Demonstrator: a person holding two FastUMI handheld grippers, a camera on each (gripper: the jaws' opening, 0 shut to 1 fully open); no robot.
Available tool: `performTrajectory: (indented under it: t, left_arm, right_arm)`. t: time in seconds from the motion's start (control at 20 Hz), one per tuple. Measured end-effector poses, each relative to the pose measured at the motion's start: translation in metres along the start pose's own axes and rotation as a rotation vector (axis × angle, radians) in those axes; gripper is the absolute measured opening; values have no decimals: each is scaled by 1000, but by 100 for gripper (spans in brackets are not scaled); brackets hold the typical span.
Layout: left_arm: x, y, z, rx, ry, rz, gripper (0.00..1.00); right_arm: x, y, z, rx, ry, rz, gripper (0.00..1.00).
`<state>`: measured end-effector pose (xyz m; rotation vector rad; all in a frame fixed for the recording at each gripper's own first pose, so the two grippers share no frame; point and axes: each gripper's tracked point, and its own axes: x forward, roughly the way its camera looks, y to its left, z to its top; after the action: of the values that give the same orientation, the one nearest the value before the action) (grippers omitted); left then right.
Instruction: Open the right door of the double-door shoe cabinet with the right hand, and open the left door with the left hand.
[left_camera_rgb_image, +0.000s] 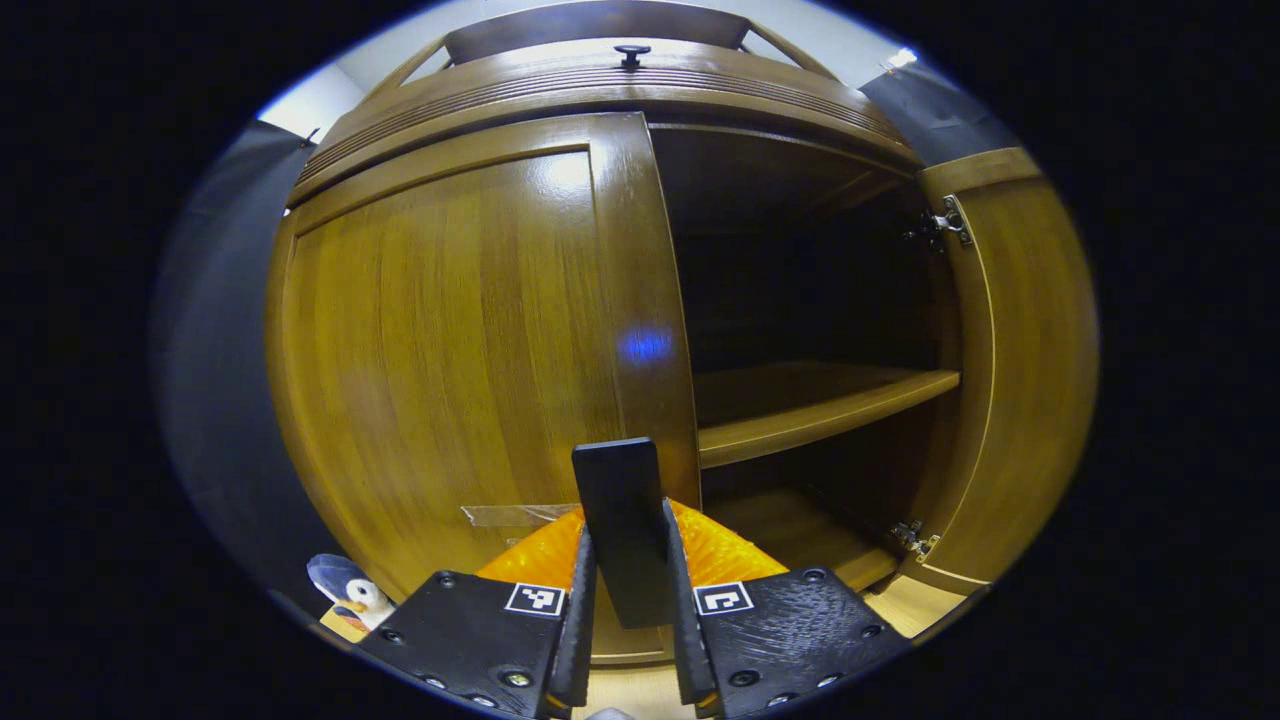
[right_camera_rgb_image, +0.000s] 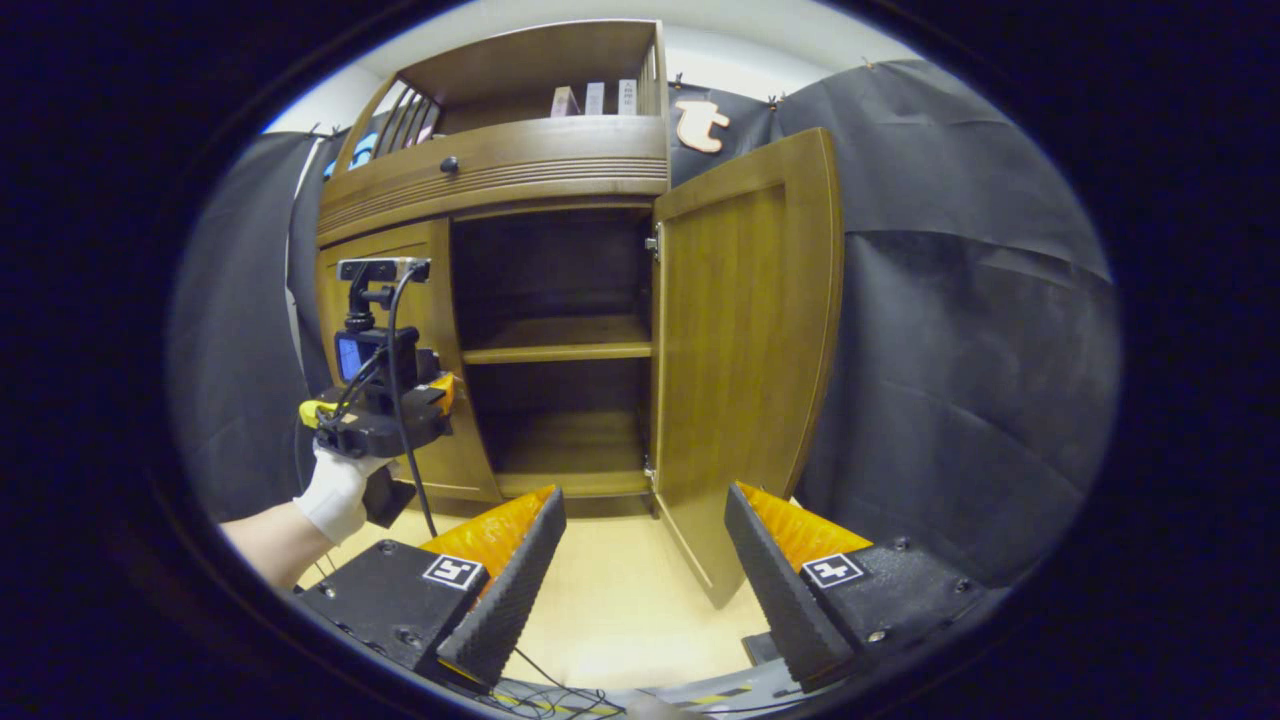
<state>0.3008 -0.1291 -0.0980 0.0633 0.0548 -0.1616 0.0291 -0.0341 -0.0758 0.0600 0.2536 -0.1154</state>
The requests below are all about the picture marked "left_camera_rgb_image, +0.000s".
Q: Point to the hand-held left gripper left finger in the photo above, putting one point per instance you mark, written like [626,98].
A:
[582,640]

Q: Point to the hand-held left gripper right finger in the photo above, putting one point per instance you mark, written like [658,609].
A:
[685,640]

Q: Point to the wooden shoe cabinet door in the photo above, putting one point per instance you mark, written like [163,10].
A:
[1030,380]
[430,350]

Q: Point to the wooden double-door shoe cabinet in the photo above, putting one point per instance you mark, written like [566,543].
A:
[800,290]

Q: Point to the metal door hinge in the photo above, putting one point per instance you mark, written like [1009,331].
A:
[912,538]
[945,220]

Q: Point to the wooden inner cabinet shelf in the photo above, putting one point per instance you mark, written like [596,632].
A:
[800,400]

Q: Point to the wooden cabinet drawer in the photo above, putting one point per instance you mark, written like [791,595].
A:
[560,85]

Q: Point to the penguin plush toy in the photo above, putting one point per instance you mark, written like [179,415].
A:
[350,590]

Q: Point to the black drawer knob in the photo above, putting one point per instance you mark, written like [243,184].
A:
[632,55]

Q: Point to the small ceiling light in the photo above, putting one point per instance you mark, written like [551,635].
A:
[900,57]

